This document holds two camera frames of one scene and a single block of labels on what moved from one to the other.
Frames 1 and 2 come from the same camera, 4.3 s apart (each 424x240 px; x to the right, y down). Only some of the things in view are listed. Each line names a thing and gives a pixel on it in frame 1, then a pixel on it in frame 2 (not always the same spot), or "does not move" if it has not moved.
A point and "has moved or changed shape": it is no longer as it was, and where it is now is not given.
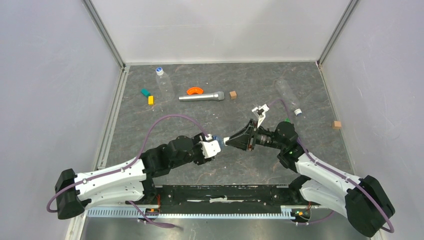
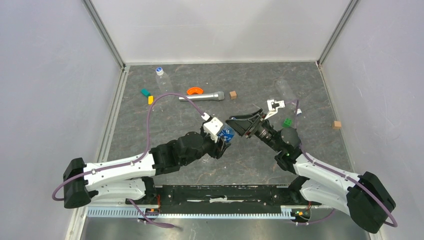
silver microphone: (216, 96) does not move
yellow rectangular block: (151, 100) does not move
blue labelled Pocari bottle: (220, 139) has moved or changed shape
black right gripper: (245, 139) -> (240, 126)
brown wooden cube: (233, 95) does not move
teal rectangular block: (145, 92) does not move
